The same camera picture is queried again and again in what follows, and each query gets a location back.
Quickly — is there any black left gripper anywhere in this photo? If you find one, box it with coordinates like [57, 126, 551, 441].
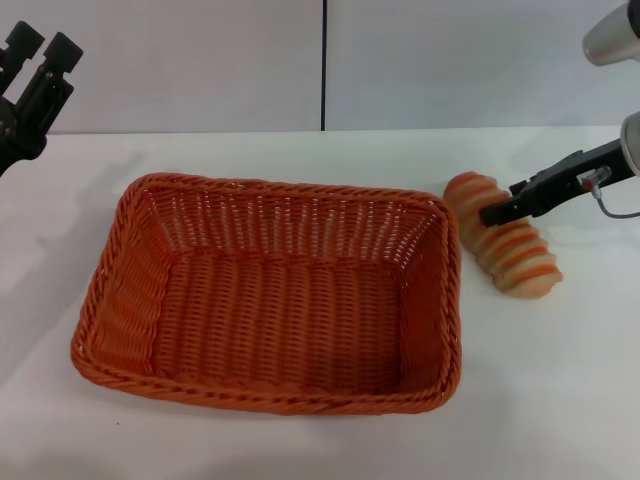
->
[0, 20, 85, 177]

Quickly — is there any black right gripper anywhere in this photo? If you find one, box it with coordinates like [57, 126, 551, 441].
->
[478, 138, 632, 227]

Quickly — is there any striped orange toy bread loaf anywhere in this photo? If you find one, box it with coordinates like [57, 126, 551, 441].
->
[443, 170, 565, 300]

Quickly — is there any orange woven rectangular basket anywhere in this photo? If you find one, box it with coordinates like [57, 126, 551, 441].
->
[69, 172, 464, 419]

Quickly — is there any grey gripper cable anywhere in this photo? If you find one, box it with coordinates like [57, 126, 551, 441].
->
[579, 167, 640, 220]

